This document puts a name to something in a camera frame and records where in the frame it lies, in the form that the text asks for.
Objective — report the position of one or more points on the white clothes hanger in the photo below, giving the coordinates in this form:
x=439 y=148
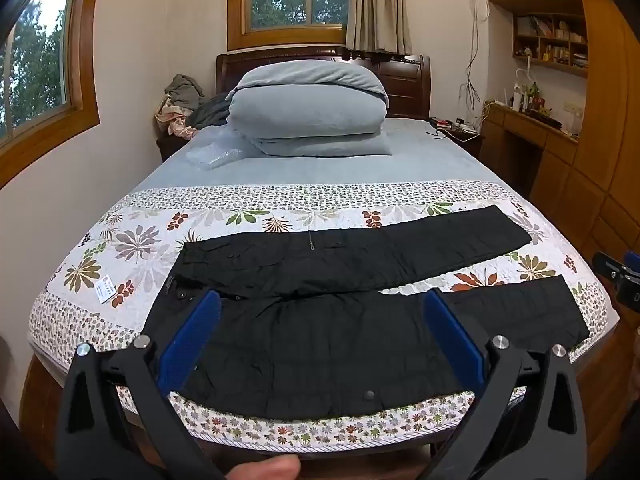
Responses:
x=526 y=72

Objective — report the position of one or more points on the floral quilt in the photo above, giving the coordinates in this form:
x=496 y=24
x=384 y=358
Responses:
x=150 y=240

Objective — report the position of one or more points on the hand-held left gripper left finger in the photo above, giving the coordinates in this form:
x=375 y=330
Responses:
x=192 y=340

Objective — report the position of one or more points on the grey bed sheet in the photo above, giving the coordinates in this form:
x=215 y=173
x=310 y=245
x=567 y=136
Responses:
x=325 y=170

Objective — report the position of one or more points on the dark garment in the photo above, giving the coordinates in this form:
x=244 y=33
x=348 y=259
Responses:
x=212 y=110

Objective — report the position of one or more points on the small potted plant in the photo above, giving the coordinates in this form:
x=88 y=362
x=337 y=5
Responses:
x=531 y=95

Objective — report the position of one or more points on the black pants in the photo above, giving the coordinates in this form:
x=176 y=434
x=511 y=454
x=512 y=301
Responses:
x=325 y=350

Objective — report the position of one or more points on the wall socket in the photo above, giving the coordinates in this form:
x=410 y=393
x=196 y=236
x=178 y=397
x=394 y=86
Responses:
x=573 y=109

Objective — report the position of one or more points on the beige curtain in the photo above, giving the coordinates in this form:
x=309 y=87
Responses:
x=380 y=5

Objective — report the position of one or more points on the row of books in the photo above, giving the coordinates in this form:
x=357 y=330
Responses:
x=555 y=52

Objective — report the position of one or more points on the dark nightstand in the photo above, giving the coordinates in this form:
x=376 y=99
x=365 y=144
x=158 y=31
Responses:
x=460 y=135
x=172 y=150

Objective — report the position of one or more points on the person's left hand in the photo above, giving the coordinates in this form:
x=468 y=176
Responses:
x=265 y=469

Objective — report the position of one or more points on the folded grey duvet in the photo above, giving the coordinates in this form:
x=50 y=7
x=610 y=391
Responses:
x=300 y=110

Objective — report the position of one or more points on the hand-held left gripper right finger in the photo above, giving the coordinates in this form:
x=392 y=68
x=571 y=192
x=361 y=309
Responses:
x=450 y=330

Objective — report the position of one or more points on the clear plastic bag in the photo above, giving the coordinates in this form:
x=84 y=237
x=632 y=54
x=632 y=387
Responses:
x=215 y=152

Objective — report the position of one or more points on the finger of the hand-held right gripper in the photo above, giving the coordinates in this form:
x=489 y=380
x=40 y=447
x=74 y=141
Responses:
x=607 y=264

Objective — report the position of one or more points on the grey garment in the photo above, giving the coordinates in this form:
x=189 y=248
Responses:
x=185 y=90

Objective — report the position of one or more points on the wooden wall shelf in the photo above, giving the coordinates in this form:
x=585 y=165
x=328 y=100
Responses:
x=550 y=42

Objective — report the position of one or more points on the wooden wardrobe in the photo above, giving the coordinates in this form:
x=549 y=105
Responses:
x=600 y=135

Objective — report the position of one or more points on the small white card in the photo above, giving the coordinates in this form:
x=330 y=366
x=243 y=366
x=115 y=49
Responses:
x=105 y=290

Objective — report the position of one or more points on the wooden bed frame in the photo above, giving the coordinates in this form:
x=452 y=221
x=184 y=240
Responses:
x=40 y=395

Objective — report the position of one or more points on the wooden desk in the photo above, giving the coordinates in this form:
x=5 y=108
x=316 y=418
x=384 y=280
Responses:
x=525 y=135

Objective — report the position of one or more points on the dark wooden headboard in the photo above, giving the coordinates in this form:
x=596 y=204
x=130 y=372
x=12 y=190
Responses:
x=405 y=85

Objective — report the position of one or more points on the white bottle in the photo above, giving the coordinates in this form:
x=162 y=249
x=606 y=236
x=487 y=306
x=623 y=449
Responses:
x=516 y=100

